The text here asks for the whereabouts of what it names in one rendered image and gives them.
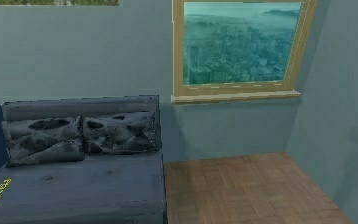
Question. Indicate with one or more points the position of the grey crumpled cushion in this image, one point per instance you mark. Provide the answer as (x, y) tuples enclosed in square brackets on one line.
[(40, 141), (120, 133)]

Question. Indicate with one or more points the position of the wooden framed window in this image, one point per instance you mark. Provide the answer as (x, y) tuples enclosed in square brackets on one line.
[(237, 50)]

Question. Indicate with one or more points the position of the dark grey sofa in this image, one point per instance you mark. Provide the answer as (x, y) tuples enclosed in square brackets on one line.
[(87, 186)]

